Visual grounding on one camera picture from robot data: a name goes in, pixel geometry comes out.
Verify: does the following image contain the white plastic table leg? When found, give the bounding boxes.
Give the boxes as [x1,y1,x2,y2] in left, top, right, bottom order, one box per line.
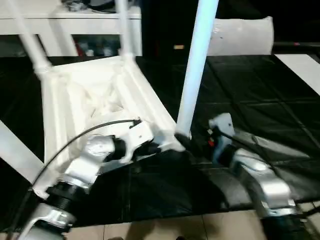
[174,0,221,142]
[4,0,54,77]
[0,119,47,187]
[115,0,138,65]

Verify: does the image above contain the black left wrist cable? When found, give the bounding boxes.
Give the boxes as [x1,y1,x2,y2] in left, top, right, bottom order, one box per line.
[10,119,143,240]

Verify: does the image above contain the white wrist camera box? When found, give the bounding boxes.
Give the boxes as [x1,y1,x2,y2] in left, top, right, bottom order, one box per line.
[207,113,236,151]
[122,120,155,163]

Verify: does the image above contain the white plastic bag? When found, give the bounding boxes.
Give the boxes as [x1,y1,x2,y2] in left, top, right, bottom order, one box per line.
[206,16,275,57]

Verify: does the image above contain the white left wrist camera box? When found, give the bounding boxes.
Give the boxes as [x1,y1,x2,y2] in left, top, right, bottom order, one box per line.
[122,120,155,163]

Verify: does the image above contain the white cabinet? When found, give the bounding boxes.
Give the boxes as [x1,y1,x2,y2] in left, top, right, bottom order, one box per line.
[0,0,143,59]

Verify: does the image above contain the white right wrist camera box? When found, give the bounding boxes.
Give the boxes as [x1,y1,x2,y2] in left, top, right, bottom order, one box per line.
[207,113,236,151]

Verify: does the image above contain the grey bag on cabinet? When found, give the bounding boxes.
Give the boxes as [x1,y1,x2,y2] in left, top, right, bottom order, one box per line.
[90,0,121,12]

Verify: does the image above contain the grey clutter pile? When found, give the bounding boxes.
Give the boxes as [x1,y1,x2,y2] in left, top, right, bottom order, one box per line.
[61,0,92,13]

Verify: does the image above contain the white plastic table top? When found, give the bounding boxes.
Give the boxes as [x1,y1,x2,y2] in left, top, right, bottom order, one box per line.
[37,54,187,202]

